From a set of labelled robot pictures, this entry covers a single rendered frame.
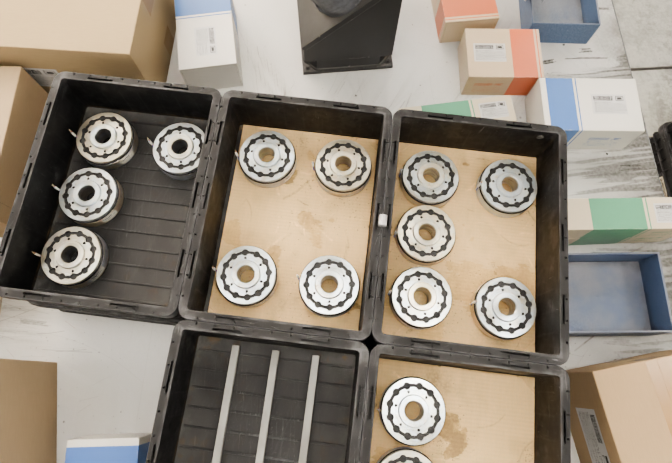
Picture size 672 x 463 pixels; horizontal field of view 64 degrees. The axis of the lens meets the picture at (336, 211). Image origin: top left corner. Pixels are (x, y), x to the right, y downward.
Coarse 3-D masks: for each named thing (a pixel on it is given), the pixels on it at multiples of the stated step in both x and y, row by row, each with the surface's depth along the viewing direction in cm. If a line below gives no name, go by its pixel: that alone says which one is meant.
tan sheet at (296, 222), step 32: (256, 128) 102; (256, 192) 99; (288, 192) 99; (320, 192) 99; (224, 224) 97; (256, 224) 97; (288, 224) 97; (320, 224) 97; (352, 224) 97; (288, 256) 95; (320, 256) 95; (352, 256) 95; (288, 288) 93; (288, 320) 92; (320, 320) 92; (352, 320) 92
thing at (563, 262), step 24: (432, 120) 93; (456, 120) 92; (480, 120) 92; (504, 120) 92; (384, 240) 86; (384, 264) 84; (384, 288) 83; (384, 336) 81; (528, 360) 80; (552, 360) 80
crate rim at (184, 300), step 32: (224, 96) 93; (256, 96) 94; (288, 96) 93; (224, 128) 92; (384, 128) 92; (384, 160) 90; (384, 192) 88; (192, 256) 85; (224, 320) 82; (256, 320) 82
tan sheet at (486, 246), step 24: (408, 144) 102; (480, 168) 100; (456, 192) 99; (456, 216) 97; (480, 216) 97; (528, 216) 98; (456, 240) 96; (480, 240) 96; (504, 240) 96; (528, 240) 96; (408, 264) 95; (456, 264) 95; (480, 264) 95; (504, 264) 95; (528, 264) 95; (456, 288) 93; (528, 288) 94; (384, 312) 92; (456, 312) 92; (504, 312) 92; (408, 336) 91; (432, 336) 91; (456, 336) 91; (480, 336) 91; (528, 336) 91
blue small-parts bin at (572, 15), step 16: (528, 0) 121; (544, 0) 127; (560, 0) 127; (576, 0) 127; (592, 0) 121; (528, 16) 120; (544, 16) 126; (560, 16) 126; (576, 16) 126; (592, 16) 121; (544, 32) 120; (560, 32) 120; (576, 32) 120; (592, 32) 120
